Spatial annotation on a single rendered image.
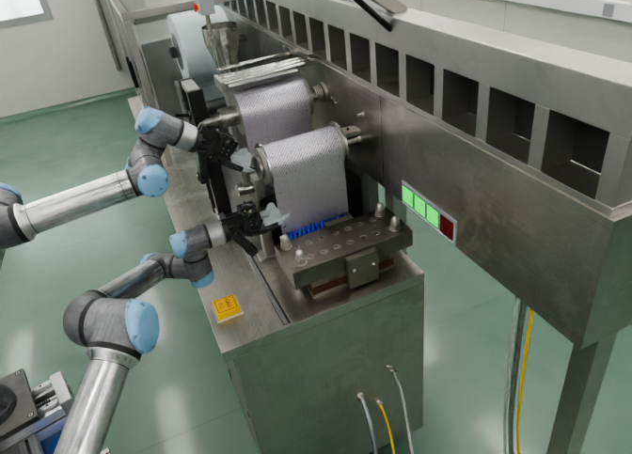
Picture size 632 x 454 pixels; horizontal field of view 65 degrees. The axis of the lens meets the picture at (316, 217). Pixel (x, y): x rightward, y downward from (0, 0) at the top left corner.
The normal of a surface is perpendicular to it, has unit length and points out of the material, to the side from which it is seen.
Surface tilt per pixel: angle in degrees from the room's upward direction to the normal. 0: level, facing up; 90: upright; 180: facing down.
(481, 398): 0
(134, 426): 0
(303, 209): 90
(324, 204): 90
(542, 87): 90
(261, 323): 0
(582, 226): 90
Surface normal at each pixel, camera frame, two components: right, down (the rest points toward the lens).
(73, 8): 0.40, 0.47
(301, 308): -0.11, -0.83
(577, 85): -0.91, 0.31
